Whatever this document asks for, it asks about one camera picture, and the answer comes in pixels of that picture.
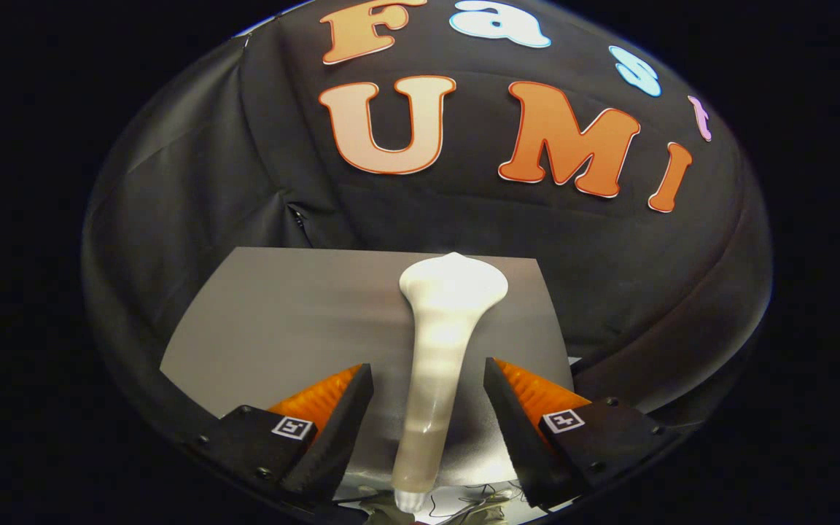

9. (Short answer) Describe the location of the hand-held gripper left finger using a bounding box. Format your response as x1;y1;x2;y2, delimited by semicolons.
185;363;376;511

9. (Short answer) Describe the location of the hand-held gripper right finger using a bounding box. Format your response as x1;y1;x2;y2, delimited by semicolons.
483;357;683;509

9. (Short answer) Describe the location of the white garment steamer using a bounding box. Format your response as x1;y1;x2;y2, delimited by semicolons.
391;252;510;513

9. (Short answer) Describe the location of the grey drawer cabinet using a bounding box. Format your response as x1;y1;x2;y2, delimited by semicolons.
160;246;575;488

